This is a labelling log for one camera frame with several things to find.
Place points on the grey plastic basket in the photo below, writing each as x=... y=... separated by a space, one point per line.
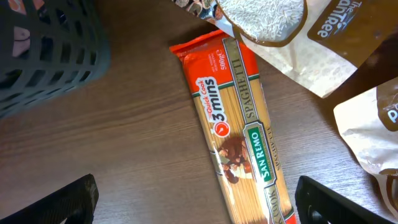
x=48 y=48

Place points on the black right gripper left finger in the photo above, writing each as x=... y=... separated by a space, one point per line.
x=74 y=203

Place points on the beige brown nut pouch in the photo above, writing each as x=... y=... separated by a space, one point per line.
x=368 y=124

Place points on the orange San Remo spaghetti pack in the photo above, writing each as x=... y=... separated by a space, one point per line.
x=223 y=78

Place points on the white rice pouch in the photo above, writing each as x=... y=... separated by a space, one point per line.
x=317 y=43

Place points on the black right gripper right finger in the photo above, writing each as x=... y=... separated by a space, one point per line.
x=317 y=204

